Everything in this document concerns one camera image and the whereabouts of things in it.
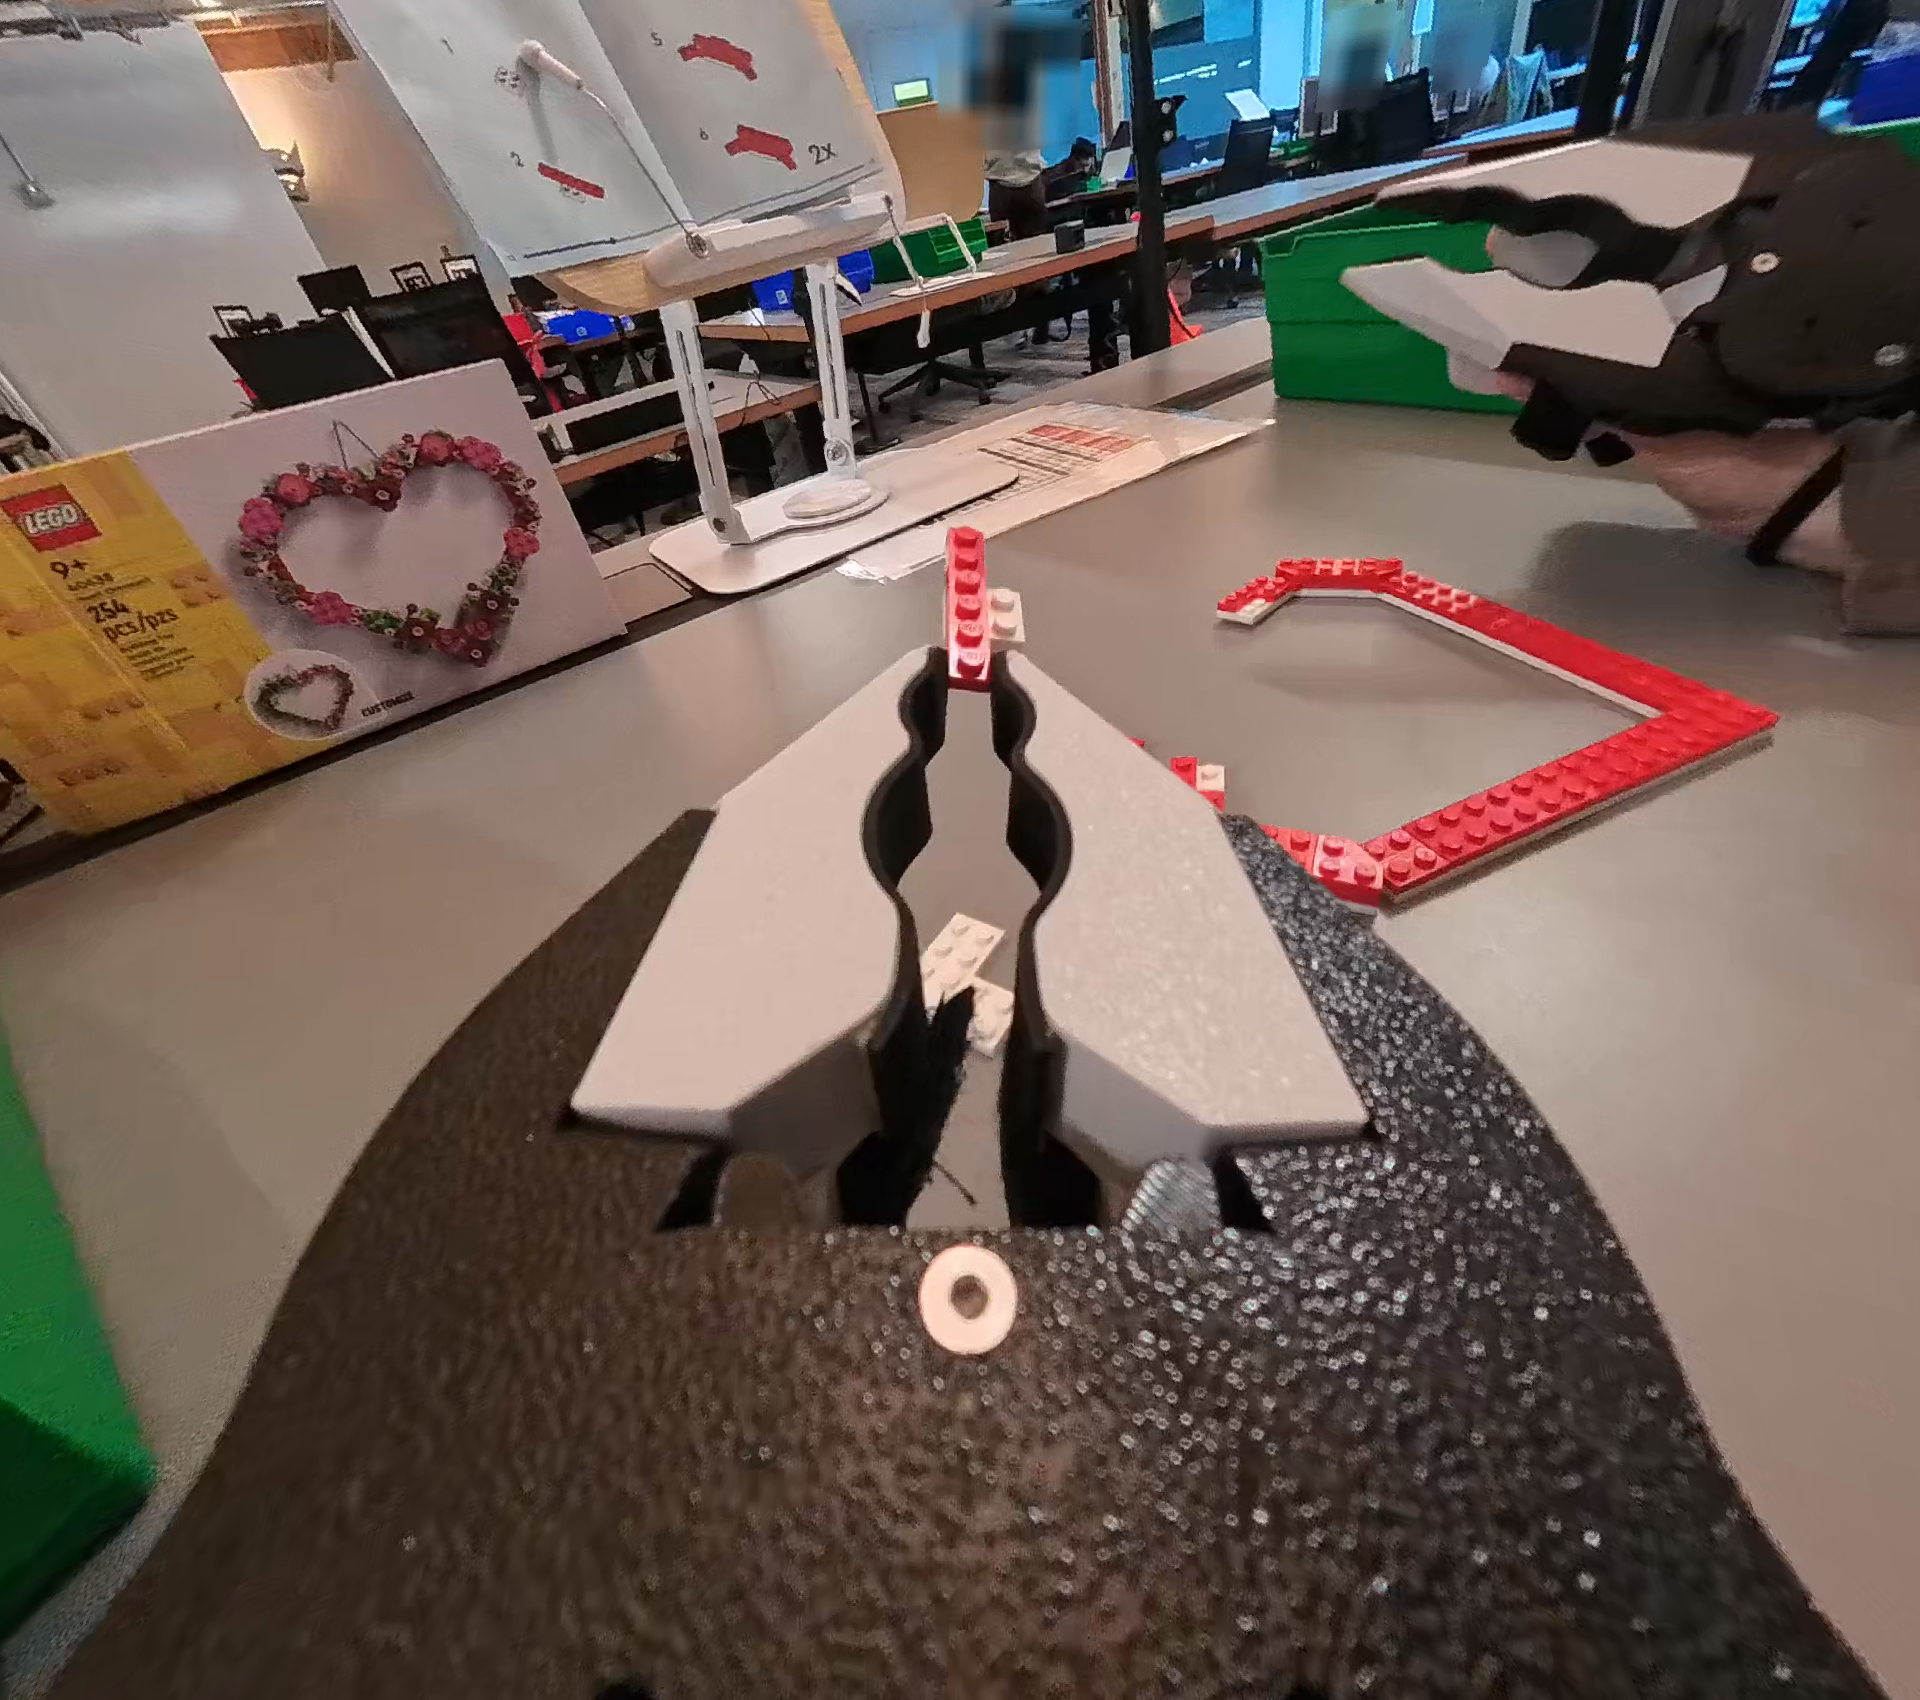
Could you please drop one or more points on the large green plastic bin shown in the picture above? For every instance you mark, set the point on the large green plastic bin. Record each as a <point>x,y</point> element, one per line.
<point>1350,334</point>
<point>60,1354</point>

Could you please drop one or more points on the lego set box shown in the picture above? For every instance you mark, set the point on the lego set box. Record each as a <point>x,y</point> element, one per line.
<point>374,560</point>

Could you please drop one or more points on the white angled lego plate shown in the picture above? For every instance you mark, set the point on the white angled lego plate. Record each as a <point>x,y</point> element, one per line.
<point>961,959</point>

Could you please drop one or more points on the clear plastic bag with sheet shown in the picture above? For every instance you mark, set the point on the clear plastic bag with sheet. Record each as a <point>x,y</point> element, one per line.
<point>1094,449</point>

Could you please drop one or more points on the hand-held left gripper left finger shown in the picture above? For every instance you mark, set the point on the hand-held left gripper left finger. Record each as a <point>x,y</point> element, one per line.
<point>750,950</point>

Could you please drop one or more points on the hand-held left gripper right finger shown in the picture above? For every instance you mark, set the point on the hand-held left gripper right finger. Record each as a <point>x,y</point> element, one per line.
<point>1184,950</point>

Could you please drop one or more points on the long office desk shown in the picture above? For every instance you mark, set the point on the long office desk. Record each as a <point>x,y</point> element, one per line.
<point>1051,261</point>

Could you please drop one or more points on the blue storage bin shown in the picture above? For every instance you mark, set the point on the blue storage bin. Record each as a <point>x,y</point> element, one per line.
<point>810,283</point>

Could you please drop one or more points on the small green bin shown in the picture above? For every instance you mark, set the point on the small green bin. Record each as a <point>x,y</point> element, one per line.
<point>939,248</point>

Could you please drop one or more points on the white book stand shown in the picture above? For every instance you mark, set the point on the white book stand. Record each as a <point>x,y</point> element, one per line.
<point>840,515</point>

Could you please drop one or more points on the grey cabinet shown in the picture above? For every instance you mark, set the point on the grey cabinet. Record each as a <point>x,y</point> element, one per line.
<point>1732,5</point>

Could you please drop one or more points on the lego instruction booklet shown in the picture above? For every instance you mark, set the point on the lego instruction booklet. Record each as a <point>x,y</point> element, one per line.
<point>674,80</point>

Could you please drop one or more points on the small red and white lego piece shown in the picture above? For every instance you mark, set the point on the small red and white lego piece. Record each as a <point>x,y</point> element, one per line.
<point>968,605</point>

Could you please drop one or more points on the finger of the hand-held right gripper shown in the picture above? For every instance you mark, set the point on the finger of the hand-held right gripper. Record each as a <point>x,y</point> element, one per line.
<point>1604,179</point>
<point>1501,313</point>

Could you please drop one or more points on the red and white lego frame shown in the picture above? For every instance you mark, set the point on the red and white lego frame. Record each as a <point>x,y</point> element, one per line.
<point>1711,728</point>

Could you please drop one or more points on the person's right hand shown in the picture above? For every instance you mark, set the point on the person's right hand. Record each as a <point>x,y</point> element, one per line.
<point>1711,484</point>

